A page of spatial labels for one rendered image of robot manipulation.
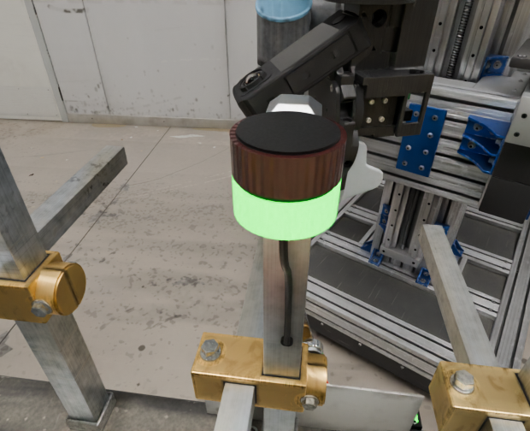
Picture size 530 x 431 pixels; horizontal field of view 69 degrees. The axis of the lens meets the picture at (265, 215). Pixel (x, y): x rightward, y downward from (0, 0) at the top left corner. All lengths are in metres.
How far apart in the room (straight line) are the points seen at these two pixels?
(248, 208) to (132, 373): 1.34
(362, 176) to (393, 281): 1.14
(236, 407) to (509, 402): 0.26
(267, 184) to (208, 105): 2.97
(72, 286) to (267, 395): 0.22
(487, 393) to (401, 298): 1.01
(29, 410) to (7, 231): 0.34
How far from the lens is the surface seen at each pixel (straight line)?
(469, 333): 0.51
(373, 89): 0.33
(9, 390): 0.70
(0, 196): 0.37
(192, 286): 1.72
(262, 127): 0.20
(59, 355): 0.48
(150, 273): 1.83
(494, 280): 1.65
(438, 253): 0.60
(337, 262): 1.52
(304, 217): 0.19
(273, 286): 0.31
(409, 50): 0.35
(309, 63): 0.32
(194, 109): 3.19
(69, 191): 0.55
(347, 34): 0.32
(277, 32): 0.57
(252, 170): 0.18
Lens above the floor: 1.22
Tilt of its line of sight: 35 degrees down
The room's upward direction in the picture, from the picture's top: straight up
